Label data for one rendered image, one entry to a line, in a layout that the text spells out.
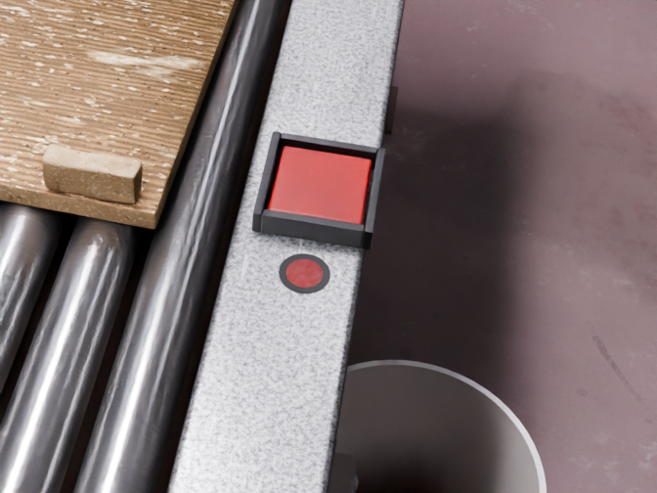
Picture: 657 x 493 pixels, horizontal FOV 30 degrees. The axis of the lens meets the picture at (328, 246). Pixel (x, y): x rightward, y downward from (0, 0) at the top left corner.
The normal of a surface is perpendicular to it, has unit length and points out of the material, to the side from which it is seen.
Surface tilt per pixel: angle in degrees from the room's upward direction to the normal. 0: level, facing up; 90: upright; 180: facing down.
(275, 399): 0
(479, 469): 87
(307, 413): 0
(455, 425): 87
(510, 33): 0
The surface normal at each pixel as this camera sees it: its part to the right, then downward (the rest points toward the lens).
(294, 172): 0.08, -0.65
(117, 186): -0.12, 0.73
